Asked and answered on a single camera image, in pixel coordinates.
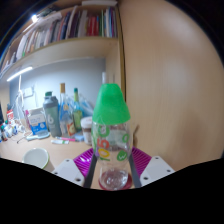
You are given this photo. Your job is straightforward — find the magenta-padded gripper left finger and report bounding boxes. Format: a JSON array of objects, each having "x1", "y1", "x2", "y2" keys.
[{"x1": 52, "y1": 147, "x2": 99, "y2": 190}]

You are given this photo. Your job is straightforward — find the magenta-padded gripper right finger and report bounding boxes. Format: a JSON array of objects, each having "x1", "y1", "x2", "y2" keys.
[{"x1": 128, "y1": 146, "x2": 176, "y2": 189}]

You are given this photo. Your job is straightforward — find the clear bottle with green cap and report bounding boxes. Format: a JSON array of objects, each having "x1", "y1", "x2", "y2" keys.
[{"x1": 91, "y1": 83, "x2": 132, "y2": 191}]

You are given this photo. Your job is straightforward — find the white tube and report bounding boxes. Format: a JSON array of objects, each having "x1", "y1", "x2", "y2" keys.
[{"x1": 50, "y1": 138, "x2": 71, "y2": 146}]

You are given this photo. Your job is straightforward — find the pink pen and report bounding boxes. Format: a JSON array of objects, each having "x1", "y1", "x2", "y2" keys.
[{"x1": 54, "y1": 135, "x2": 77, "y2": 143}]

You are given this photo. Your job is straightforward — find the brown jar with white lid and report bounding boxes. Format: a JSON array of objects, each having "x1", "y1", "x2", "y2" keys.
[{"x1": 80, "y1": 116, "x2": 95, "y2": 145}]

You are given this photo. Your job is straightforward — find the light blue hair brush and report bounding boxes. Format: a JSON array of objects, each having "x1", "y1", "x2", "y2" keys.
[{"x1": 25, "y1": 130, "x2": 51, "y2": 142}]

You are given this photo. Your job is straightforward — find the glass bottle with green cap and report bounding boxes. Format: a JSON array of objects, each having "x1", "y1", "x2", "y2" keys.
[{"x1": 72, "y1": 87, "x2": 85, "y2": 133}]

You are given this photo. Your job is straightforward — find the white and blue box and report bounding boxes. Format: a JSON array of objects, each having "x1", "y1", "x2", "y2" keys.
[{"x1": 27, "y1": 111, "x2": 49, "y2": 136}]

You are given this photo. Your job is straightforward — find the red and white canister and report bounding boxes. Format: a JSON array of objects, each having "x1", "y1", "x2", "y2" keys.
[{"x1": 6, "y1": 109, "x2": 16, "y2": 125}]

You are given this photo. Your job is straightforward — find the clear glass bottle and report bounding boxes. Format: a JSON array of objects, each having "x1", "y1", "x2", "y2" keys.
[{"x1": 101, "y1": 71, "x2": 108, "y2": 86}]

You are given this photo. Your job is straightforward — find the white light bar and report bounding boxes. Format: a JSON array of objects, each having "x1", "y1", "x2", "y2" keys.
[{"x1": 6, "y1": 65, "x2": 35, "y2": 83}]

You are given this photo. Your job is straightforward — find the wooden shelf unit with books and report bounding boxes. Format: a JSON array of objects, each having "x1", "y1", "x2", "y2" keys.
[{"x1": 0, "y1": 0, "x2": 127, "y2": 101}]

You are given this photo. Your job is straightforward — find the white mug with green handle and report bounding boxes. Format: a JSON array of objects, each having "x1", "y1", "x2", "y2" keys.
[{"x1": 21, "y1": 147, "x2": 51, "y2": 170}]

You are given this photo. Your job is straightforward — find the white wall socket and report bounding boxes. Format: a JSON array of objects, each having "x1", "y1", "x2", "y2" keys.
[{"x1": 23, "y1": 86, "x2": 35, "y2": 98}]

